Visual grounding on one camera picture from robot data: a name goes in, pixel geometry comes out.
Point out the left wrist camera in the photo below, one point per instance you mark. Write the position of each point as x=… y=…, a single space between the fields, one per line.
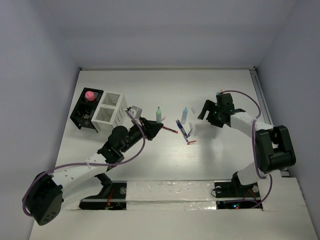
x=135 y=112

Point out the dark red ink pen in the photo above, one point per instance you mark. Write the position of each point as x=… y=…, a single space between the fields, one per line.
x=170 y=130

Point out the blue highlighter marker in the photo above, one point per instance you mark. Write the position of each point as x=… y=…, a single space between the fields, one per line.
x=184 y=116

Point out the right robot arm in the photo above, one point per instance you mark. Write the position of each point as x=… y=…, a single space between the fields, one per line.
x=271 y=145

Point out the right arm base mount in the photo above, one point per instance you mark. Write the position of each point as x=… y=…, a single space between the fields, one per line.
x=227 y=198

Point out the green highlighter marker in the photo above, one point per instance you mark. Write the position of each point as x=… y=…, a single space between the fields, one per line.
x=158 y=115

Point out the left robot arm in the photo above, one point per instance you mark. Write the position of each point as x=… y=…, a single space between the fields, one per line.
x=45 y=196

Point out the blue gel pen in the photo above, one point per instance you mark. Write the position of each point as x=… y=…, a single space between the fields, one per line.
x=186 y=139

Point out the white slatted organizer container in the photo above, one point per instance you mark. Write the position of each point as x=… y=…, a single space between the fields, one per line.
x=110 y=111

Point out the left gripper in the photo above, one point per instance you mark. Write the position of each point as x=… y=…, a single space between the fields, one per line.
x=150 y=128

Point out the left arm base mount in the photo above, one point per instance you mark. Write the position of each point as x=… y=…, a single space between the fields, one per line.
x=111 y=198

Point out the black organizer container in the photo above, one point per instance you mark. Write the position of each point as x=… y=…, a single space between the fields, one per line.
x=84 y=110

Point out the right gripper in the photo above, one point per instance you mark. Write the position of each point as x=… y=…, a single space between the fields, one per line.
x=208 y=105

